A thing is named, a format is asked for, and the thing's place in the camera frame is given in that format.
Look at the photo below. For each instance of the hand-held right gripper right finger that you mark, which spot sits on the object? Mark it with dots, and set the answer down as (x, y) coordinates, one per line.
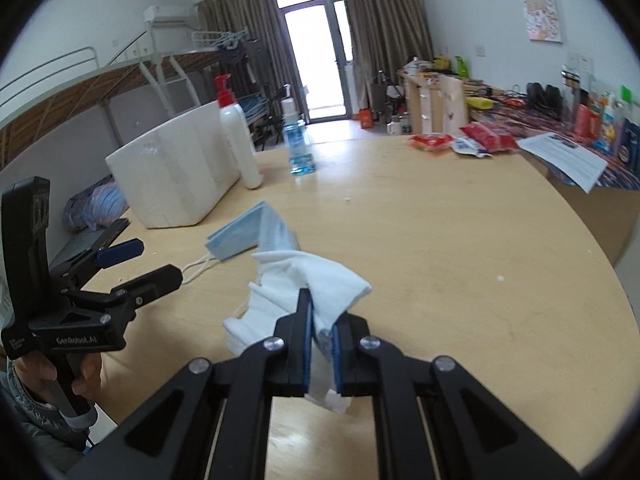
(338, 360)

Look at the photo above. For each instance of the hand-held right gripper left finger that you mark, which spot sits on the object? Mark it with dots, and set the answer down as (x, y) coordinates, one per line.
(310, 360)

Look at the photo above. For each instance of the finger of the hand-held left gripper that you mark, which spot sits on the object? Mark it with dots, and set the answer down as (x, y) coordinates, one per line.
(120, 251)
(155, 280)

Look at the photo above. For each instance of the white cloth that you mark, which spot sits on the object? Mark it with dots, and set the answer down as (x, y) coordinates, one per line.
(320, 275)

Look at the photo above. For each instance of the blue face mask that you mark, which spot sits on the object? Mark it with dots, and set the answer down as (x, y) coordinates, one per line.
(245, 235)

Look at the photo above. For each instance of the person's left forearm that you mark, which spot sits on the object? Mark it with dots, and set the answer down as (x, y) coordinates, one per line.
(35, 425)

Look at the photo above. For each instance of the person's left hand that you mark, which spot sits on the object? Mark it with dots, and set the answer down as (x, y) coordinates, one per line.
(35, 377)

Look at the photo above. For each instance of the blue plaid quilt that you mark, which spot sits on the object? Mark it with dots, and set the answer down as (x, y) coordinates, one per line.
(97, 207)

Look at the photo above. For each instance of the white foam box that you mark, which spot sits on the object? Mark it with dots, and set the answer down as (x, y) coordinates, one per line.
(170, 170)

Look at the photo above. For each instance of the white pump bottle red cap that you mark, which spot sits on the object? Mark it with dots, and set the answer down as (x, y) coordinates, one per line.
(240, 140)

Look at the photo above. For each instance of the grey metal bunk bed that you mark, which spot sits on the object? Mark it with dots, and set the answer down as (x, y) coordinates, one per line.
(200, 42)
(60, 90)

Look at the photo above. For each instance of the clear bottle blue liquid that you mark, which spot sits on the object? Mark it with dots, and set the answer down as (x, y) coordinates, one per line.
(298, 145)

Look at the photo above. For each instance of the black folding chair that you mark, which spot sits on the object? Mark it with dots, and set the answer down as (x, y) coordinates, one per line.
(272, 115)

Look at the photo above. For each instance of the hanging dark clothes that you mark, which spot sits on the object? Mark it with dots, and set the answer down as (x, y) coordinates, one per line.
(247, 60)

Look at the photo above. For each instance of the small red snack packet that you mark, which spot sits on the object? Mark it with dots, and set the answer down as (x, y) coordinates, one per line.
(430, 142)

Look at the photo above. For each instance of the white thermos flask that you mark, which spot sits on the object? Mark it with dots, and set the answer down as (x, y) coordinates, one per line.
(395, 126)

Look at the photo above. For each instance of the white air conditioner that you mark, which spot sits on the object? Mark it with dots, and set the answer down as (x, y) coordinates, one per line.
(167, 14)

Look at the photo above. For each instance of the orange bag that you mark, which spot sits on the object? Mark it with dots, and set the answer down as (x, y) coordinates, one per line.
(366, 118)

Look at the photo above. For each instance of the white snack wrapper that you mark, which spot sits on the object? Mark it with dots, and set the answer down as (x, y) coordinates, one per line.
(470, 147)

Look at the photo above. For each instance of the brown curtain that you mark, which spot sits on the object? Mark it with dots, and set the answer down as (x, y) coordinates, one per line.
(385, 20)
(235, 10)

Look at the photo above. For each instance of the large red snack packet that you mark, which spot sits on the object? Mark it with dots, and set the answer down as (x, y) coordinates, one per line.
(490, 136)

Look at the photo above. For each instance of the wooden desk with drawers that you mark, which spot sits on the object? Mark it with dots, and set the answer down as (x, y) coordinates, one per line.
(420, 100)

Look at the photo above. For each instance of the glass balcony door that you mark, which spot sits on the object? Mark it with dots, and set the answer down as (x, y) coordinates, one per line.
(312, 50)

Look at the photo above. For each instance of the wooden chair with smiley face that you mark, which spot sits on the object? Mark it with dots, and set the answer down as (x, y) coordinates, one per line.
(452, 105)

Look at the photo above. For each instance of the printed paper sheet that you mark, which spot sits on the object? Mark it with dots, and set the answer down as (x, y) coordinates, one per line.
(565, 160)

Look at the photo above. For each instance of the desk with patterned cloth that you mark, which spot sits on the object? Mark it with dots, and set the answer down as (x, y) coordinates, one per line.
(540, 122)

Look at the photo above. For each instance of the yellow packet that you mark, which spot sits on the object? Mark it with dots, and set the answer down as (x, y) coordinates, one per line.
(441, 63)

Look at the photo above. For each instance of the green packet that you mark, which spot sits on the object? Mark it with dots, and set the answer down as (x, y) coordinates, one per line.
(462, 66)

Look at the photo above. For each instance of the black headphones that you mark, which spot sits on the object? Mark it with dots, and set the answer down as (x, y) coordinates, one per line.
(544, 100)

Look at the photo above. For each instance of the row of colourful product boxes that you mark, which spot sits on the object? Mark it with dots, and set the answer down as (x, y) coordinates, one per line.
(605, 115)

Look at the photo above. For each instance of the pink wall poster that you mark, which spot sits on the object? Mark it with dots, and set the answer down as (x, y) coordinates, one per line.
(542, 12)

